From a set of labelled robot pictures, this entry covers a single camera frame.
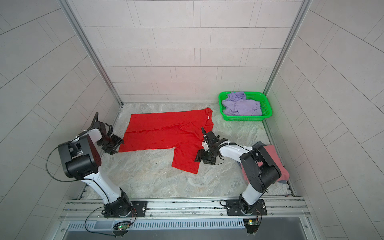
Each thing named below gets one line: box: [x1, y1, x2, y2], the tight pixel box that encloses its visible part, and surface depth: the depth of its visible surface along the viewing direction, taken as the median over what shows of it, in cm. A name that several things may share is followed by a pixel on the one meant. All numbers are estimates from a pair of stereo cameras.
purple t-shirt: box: [222, 91, 263, 116], surface depth 111 cm
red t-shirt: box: [118, 107, 214, 174], surface depth 101 cm
